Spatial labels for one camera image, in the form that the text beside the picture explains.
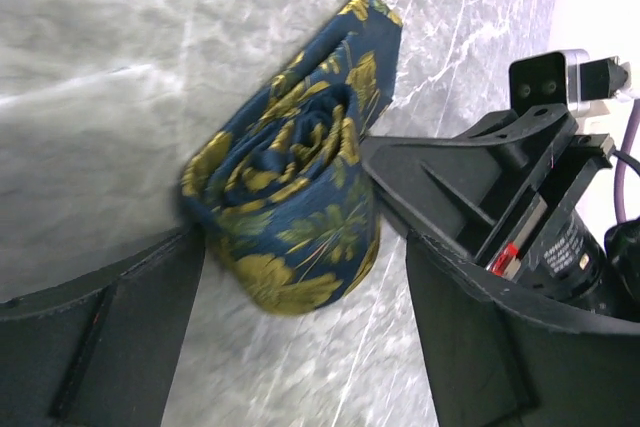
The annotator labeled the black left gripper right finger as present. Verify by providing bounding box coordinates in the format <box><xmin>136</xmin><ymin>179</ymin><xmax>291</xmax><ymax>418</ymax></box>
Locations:
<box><xmin>406</xmin><ymin>234</ymin><xmax>639</xmax><ymax>426</ymax></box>

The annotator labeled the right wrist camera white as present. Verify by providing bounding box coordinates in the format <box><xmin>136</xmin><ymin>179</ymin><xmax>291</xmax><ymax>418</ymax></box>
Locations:
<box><xmin>509</xmin><ymin>49</ymin><xmax>639</xmax><ymax>118</ymax></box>

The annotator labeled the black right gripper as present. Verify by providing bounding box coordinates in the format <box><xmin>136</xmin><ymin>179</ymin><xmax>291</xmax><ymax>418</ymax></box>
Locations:
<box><xmin>361</xmin><ymin>104</ymin><xmax>615</xmax><ymax>307</ymax></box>

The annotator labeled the blue floral yellow tie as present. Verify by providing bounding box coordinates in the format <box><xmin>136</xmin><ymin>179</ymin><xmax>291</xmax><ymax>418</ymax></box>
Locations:
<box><xmin>180</xmin><ymin>0</ymin><xmax>403</xmax><ymax>316</ymax></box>

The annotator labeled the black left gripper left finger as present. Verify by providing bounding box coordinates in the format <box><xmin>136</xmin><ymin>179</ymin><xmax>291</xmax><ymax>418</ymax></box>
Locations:
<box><xmin>1</xmin><ymin>227</ymin><xmax>205</xmax><ymax>426</ymax></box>

